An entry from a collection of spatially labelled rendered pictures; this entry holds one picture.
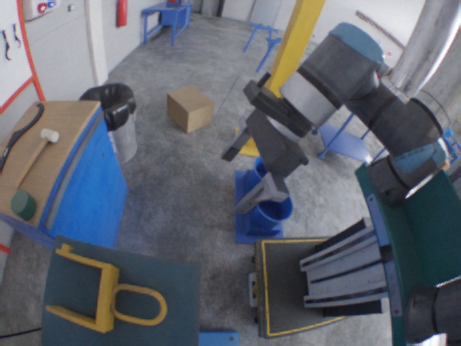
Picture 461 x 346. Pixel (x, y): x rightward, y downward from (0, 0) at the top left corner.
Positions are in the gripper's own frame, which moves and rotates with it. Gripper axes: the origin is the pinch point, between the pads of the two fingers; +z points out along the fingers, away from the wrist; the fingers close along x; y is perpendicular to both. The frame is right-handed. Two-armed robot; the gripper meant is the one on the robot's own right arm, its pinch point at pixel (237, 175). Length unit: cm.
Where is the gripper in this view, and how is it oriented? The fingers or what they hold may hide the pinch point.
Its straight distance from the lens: 38.9
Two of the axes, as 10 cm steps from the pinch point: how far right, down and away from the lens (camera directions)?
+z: -5.6, 6.2, 5.5
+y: 8.0, 2.5, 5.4
